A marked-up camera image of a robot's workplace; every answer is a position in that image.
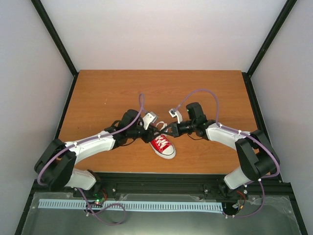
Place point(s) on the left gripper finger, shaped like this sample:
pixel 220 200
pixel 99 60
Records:
pixel 157 139
pixel 155 131

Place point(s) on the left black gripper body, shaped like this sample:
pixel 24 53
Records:
pixel 132 134

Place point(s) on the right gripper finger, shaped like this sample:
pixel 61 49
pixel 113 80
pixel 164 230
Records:
pixel 166 128
pixel 167 133

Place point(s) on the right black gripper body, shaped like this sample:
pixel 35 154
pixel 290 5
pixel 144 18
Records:
pixel 183 130

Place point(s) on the red canvas sneaker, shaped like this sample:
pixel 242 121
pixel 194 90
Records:
pixel 164 149

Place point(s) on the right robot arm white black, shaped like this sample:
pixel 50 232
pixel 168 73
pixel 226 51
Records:
pixel 256 156

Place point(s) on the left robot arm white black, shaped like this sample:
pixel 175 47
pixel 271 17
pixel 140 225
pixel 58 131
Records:
pixel 56 167

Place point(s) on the green lit circuit board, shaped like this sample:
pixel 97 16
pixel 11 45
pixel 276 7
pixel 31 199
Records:
pixel 98 199

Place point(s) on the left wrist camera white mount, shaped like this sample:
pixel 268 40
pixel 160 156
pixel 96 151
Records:
pixel 148 119

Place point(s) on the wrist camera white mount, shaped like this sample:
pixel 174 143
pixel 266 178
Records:
pixel 176 114
pixel 148 119

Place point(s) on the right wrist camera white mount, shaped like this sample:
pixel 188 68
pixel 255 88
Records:
pixel 176 114

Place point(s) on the black aluminium frame base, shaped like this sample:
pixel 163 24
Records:
pixel 280 212

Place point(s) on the light blue cable duct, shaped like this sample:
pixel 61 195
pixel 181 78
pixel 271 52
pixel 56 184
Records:
pixel 133 206

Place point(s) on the left black frame post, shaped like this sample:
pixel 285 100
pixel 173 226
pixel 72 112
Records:
pixel 41 11

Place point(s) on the black frame post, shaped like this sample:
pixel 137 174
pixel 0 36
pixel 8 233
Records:
pixel 281 18
pixel 41 11

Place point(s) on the right black frame post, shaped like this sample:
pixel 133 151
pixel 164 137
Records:
pixel 281 18

